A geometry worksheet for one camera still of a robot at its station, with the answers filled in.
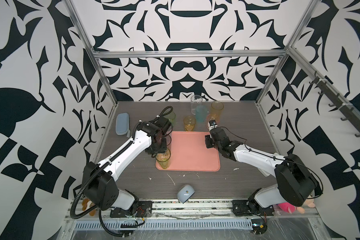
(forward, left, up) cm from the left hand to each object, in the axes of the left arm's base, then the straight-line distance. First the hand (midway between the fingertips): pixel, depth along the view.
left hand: (160, 147), depth 79 cm
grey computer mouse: (-21, -12, -6) cm, 25 cm away
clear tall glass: (+42, -23, -8) cm, 49 cm away
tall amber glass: (+29, -35, -1) cm, 45 cm away
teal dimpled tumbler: (+29, -25, -7) cm, 39 cm away
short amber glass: (+23, -17, -8) cm, 29 cm away
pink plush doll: (-28, -61, -9) cm, 68 cm away
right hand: (+10, -28, -4) cm, 30 cm away
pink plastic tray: (+4, -16, -16) cm, 23 cm away
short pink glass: (+25, -30, -7) cm, 40 cm away
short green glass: (+27, -5, -9) cm, 29 cm away
